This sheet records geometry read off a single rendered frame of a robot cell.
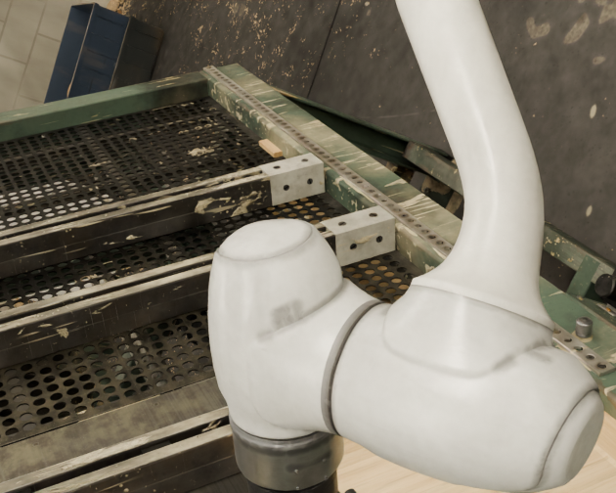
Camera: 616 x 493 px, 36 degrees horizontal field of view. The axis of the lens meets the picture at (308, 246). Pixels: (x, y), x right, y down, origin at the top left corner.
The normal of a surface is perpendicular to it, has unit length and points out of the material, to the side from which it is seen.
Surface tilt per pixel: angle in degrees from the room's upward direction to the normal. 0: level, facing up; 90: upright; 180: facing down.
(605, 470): 59
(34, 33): 90
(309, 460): 87
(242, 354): 42
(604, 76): 0
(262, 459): 48
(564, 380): 73
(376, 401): 25
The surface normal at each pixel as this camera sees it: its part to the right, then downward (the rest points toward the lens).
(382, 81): -0.81, -0.22
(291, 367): -0.42, 0.20
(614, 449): -0.07, -0.87
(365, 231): 0.43, 0.41
